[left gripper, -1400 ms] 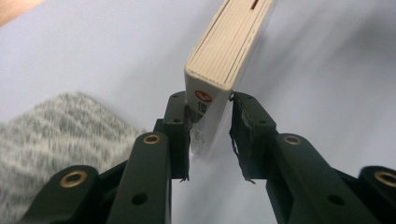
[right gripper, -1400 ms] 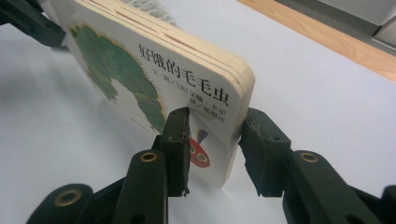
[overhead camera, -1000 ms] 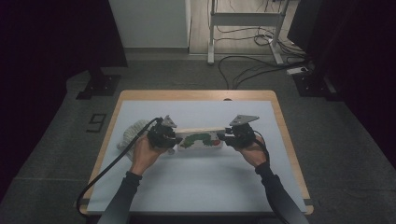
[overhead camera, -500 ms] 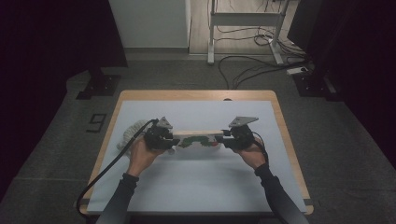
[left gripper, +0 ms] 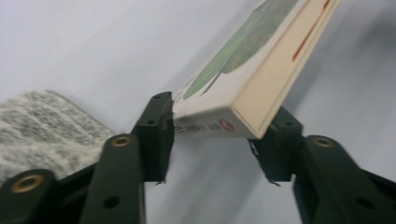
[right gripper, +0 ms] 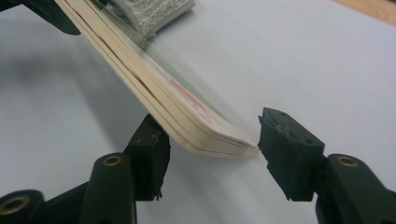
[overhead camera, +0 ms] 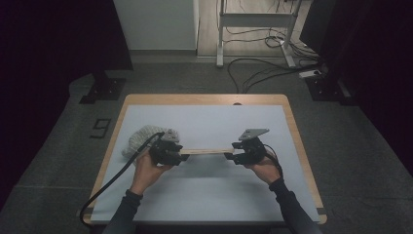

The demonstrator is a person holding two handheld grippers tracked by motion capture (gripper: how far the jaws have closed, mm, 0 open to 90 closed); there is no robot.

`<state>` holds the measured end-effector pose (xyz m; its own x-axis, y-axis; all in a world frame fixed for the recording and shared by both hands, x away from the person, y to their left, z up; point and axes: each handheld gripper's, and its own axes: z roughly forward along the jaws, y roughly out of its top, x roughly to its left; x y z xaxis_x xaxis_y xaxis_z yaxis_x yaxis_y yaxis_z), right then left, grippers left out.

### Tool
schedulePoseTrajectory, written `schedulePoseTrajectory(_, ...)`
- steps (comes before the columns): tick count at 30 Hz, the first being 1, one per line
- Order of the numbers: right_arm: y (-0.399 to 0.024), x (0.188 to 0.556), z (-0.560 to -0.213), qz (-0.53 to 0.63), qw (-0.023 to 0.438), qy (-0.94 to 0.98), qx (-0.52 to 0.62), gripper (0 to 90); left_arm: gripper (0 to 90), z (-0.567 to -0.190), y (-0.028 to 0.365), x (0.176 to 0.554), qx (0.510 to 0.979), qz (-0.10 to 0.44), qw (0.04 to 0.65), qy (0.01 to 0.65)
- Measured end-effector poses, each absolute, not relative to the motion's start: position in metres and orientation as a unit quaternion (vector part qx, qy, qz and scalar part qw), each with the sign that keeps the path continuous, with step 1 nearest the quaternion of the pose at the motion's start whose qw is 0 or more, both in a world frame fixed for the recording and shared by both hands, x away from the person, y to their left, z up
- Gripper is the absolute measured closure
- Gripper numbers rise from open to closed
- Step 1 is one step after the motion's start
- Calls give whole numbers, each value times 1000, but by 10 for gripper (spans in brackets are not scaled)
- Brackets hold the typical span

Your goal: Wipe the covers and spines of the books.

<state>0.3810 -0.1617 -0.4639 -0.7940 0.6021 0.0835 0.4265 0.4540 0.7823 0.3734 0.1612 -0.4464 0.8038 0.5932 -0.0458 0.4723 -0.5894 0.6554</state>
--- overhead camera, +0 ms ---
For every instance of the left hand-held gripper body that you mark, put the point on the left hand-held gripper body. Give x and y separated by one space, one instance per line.
160 152

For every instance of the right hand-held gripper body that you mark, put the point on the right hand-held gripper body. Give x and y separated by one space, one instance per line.
255 151

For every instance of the grey fluffy cloth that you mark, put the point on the grey fluffy cloth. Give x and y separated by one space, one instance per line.
138 139

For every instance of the white caterpillar picture book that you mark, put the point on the white caterpillar picture book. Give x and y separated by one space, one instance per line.
207 151

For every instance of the person's right hand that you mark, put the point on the person's right hand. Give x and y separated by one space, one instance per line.
268 170

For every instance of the person's left hand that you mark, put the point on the person's left hand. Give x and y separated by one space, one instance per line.
146 177

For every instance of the black table grommet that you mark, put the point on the black table grommet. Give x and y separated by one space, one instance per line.
237 104

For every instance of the wooden table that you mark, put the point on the wooden table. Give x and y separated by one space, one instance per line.
207 99

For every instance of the black stand base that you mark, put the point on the black stand base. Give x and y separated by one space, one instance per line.
326 89
104 89

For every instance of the white power strip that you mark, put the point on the white power strip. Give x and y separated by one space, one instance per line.
310 74

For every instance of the white cabinet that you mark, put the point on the white cabinet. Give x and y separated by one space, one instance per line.
156 22

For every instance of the dark curtain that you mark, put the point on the dark curtain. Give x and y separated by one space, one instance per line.
48 48
373 48

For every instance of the white metal desk frame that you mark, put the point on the white metal desk frame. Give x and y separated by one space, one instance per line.
256 19

